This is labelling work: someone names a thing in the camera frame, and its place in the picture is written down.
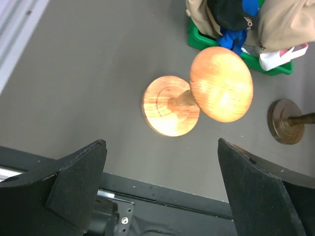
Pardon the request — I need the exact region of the pink and white cap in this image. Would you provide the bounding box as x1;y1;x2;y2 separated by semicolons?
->
259;43;309;71

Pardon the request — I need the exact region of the beige cap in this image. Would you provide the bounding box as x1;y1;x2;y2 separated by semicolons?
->
245;0;315;53
186;0;222;38

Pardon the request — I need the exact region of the green plastic tray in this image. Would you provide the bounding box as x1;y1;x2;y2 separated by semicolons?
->
187;20;294;76

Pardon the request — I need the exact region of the dark wooden stand base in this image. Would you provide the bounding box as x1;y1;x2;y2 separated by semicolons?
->
267;98;315;145

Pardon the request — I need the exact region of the light wooden hat stand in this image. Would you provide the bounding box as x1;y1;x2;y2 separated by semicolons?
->
142;47;253;137

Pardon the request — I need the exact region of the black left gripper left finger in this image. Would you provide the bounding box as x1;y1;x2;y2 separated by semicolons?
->
0;140;107;236

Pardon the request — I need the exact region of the blue cap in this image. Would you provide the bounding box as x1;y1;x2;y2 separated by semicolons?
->
217;0;264;55

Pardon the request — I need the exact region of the black cap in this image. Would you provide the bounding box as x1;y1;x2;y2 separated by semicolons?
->
207;0;259;31

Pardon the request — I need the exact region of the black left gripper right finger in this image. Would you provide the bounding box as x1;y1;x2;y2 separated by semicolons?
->
218;138;315;236

